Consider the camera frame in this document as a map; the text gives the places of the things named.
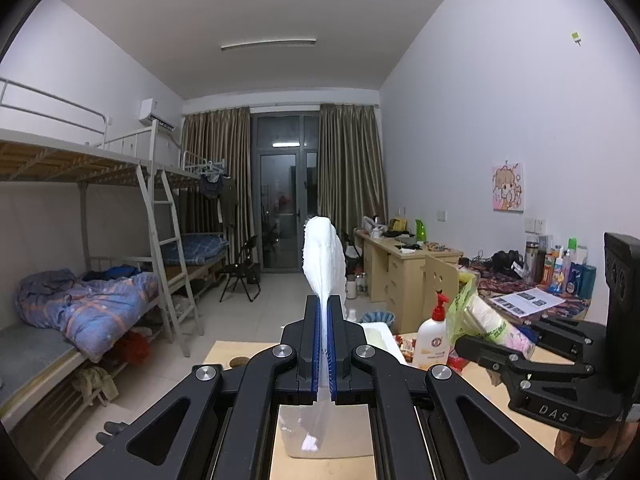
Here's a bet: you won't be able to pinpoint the white metal bunk bed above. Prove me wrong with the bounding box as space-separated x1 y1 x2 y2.
0 77 206 441
150 149 232 307

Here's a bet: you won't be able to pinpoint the wooden desk with patterned cover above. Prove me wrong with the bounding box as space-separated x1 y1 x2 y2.
465 259 592 322

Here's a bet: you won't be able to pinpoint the patterned desk cloth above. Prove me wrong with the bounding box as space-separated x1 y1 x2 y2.
470 260 592 319

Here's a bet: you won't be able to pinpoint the olive hanging jacket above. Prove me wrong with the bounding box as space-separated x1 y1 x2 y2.
220 176 240 227

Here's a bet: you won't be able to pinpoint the blue checked bedding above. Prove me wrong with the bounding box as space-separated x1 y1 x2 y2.
177 232 229 266

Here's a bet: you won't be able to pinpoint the wooden smiley face chair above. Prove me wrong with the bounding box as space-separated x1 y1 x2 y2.
425 254 461 334

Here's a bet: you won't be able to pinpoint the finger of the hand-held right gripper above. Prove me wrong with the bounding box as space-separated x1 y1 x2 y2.
455 335 597 395
529 316 609 362

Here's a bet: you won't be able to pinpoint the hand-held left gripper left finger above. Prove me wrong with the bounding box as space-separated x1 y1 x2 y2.
65 295 321 480

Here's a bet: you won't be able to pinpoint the floral tissue packet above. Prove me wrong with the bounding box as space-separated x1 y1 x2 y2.
446 280 539 361

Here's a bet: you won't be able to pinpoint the printed paper sheets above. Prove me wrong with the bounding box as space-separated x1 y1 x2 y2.
490 287 569 317

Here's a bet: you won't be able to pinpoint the row of toiletry bottles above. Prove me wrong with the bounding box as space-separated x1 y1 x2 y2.
524 237 597 299

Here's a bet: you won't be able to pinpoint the white air conditioner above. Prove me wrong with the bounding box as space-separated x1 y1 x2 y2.
139 99 177 129

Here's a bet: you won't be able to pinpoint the pink cartoon wall poster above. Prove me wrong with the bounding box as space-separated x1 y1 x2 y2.
491 162 525 211

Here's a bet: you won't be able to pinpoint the white pump soap bottle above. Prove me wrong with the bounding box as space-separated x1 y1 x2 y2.
411 290 463 372

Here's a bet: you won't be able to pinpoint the person's right hand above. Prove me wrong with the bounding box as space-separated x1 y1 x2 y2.
557 424 629 467

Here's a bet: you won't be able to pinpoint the dark shoe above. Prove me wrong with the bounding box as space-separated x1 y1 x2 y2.
96 421 130 446

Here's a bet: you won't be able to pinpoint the brown curtain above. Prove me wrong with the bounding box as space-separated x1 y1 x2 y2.
319 104 389 242
181 106 251 267

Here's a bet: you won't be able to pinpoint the glass balcony door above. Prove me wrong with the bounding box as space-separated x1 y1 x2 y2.
250 112 321 274

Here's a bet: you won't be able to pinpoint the blue orange quilt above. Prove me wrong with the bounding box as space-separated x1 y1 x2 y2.
16 269 162 364

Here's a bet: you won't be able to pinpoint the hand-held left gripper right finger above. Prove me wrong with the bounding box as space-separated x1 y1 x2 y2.
327 295 576 480

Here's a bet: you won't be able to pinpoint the white foam box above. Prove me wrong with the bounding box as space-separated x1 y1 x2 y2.
277 322 407 461

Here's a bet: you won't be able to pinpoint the beige cloth bundle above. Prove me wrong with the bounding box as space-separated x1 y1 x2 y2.
72 366 119 406

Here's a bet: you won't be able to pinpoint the ceiling tube light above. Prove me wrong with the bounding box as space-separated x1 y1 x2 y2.
221 37 317 52

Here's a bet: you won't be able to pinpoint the white bunk bed ladder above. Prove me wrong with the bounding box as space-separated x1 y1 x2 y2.
136 165 205 359

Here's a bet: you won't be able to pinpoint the red bag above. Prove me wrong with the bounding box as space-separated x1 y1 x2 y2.
117 332 151 366

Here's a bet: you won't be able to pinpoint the light wooden desk with drawers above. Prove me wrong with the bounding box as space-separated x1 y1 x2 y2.
354 228 464 322

